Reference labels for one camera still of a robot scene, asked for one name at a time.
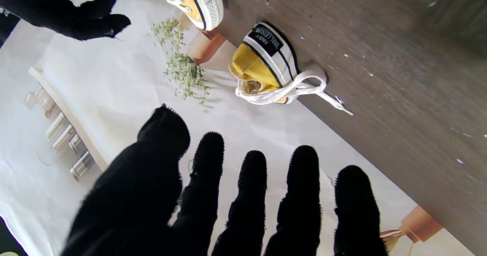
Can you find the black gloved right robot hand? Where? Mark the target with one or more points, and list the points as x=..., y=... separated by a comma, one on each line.
x=57, y=8

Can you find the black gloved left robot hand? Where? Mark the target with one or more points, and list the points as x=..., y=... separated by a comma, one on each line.
x=144, y=202

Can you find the yellow canvas sneaker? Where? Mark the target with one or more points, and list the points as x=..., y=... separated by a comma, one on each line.
x=262, y=62
x=194, y=1

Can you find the printed kitchen backdrop cloth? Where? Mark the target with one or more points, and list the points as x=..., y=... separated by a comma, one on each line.
x=247, y=134

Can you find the white round cap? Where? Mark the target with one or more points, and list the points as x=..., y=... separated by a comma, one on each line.
x=7, y=253

